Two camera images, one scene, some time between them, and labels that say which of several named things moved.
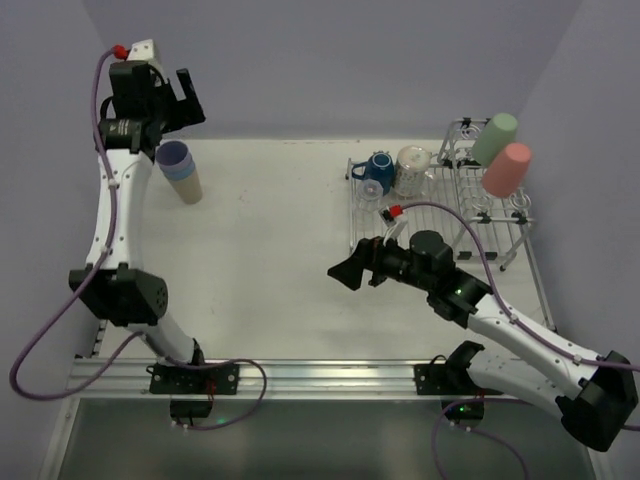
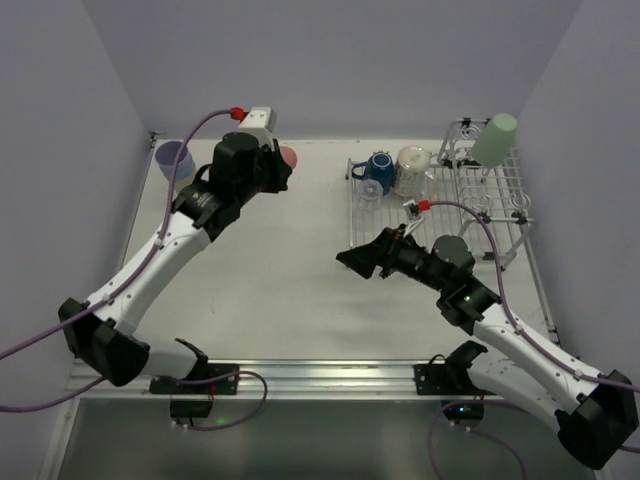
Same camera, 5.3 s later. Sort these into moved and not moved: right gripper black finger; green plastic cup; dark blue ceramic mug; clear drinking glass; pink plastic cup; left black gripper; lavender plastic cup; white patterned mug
Moved: left black gripper; right gripper black finger; pink plastic cup
Not moved: dark blue ceramic mug; clear drinking glass; white patterned mug; green plastic cup; lavender plastic cup
